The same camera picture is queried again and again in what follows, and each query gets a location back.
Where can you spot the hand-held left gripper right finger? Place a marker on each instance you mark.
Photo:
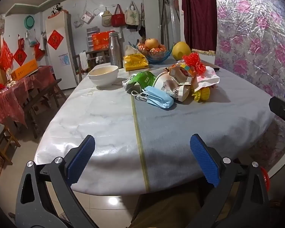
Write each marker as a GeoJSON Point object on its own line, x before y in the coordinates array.
{"type": "Point", "coordinates": [204, 161]}

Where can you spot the pink printed clear plastic bag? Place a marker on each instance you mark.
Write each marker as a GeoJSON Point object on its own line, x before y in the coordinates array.
{"type": "Point", "coordinates": [209, 78]}

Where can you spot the blue glass fruit bowl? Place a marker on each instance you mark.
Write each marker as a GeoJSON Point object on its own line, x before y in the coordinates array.
{"type": "Point", "coordinates": [156, 58]}

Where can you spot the red plastic bag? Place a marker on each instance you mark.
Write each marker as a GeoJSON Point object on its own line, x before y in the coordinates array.
{"type": "Point", "coordinates": [5, 55]}

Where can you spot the wooden bench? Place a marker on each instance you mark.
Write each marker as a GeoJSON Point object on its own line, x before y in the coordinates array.
{"type": "Point", "coordinates": [41, 95]}

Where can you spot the yellow tissue pack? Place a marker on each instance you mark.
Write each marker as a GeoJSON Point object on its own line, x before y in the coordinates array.
{"type": "Point", "coordinates": [135, 61]}

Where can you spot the wooden stool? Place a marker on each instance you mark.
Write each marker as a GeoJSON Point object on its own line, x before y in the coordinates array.
{"type": "Point", "coordinates": [0, 135]}

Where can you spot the steel thermos bottle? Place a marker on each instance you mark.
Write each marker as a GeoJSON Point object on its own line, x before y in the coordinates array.
{"type": "Point", "coordinates": [115, 52]}

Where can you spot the hanging clear plastic bag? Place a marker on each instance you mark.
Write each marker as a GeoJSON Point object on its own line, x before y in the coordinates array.
{"type": "Point", "coordinates": [31, 40]}

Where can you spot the long orange box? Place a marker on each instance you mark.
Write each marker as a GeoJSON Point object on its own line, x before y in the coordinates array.
{"type": "Point", "coordinates": [23, 70]}

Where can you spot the blue face mask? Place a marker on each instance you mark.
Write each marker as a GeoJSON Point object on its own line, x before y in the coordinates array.
{"type": "Point", "coordinates": [156, 97]}

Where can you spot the hanging plastic packet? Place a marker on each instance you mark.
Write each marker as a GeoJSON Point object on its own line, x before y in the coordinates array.
{"type": "Point", "coordinates": [86, 17]}

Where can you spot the pink floral plastic sheet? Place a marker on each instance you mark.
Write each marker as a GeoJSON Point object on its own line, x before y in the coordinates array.
{"type": "Point", "coordinates": [251, 40]}

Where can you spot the red diamond paper decoration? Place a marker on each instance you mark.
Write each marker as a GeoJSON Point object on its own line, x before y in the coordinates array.
{"type": "Point", "coordinates": [20, 57]}
{"type": "Point", "coordinates": [55, 40]}

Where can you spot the teal round basin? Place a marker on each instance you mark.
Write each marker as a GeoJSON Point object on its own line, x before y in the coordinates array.
{"type": "Point", "coordinates": [29, 21]}

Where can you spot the small red wall ornament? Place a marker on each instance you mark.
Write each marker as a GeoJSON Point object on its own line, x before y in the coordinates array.
{"type": "Point", "coordinates": [21, 41]}

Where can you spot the yellow pomelo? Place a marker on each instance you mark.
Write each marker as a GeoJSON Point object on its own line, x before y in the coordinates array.
{"type": "Point", "coordinates": [181, 51]}

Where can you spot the crumpled cardboard carton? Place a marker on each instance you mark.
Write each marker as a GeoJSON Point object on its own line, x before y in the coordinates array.
{"type": "Point", "coordinates": [180, 74]}

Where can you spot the white drawer unit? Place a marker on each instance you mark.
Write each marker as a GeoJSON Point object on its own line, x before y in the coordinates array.
{"type": "Point", "coordinates": [90, 38]}

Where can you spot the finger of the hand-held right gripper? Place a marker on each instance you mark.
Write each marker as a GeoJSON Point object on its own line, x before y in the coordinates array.
{"type": "Point", "coordinates": [281, 110]}

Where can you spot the yellow red apple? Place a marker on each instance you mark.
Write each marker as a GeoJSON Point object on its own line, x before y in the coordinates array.
{"type": "Point", "coordinates": [151, 44]}

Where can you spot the red plastic object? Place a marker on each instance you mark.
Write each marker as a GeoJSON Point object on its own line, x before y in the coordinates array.
{"type": "Point", "coordinates": [265, 178]}

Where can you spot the white refrigerator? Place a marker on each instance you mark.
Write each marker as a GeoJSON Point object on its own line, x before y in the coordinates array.
{"type": "Point", "coordinates": [61, 71]}

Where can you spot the wrapped orange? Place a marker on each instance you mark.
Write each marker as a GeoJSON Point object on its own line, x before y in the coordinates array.
{"type": "Point", "coordinates": [154, 50]}
{"type": "Point", "coordinates": [143, 47]}
{"type": "Point", "coordinates": [162, 47]}

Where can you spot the red hanging cloth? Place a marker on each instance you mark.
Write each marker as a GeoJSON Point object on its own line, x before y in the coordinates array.
{"type": "Point", "coordinates": [39, 49]}

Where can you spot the yellow spiky plastic brush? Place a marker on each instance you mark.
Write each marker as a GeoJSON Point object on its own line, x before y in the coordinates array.
{"type": "Point", "coordinates": [203, 95]}

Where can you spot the wooden chair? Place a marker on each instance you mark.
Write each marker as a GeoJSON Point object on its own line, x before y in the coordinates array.
{"type": "Point", "coordinates": [76, 66]}

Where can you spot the white ceramic bowl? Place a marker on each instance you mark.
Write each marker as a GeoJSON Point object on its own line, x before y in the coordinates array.
{"type": "Point", "coordinates": [103, 77]}

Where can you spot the black white plush toy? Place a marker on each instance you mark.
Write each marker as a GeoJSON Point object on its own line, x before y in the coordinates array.
{"type": "Point", "coordinates": [56, 9]}

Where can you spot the white canvas tote bag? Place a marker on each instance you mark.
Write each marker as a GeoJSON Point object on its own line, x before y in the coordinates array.
{"type": "Point", "coordinates": [132, 16]}

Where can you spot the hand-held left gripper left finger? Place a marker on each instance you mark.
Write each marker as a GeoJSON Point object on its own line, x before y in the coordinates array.
{"type": "Point", "coordinates": [82, 156]}

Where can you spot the orange gift box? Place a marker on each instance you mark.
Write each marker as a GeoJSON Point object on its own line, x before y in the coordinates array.
{"type": "Point", "coordinates": [101, 41]}

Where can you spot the beige hanging bag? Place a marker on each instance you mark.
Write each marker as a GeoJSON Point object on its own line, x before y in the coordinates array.
{"type": "Point", "coordinates": [106, 19]}

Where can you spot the green and white packet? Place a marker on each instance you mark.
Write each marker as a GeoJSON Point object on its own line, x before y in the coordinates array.
{"type": "Point", "coordinates": [144, 78]}

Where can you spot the red plastic mesh net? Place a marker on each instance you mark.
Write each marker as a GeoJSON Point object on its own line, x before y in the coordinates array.
{"type": "Point", "coordinates": [192, 60]}

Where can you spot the red tote bag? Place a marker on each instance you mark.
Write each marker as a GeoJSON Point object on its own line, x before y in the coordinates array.
{"type": "Point", "coordinates": [118, 20]}

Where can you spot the dark red curtain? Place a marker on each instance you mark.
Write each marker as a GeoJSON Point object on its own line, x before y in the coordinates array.
{"type": "Point", "coordinates": [198, 16]}

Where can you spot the black ladle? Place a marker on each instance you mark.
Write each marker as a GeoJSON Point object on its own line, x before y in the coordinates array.
{"type": "Point", "coordinates": [141, 29]}

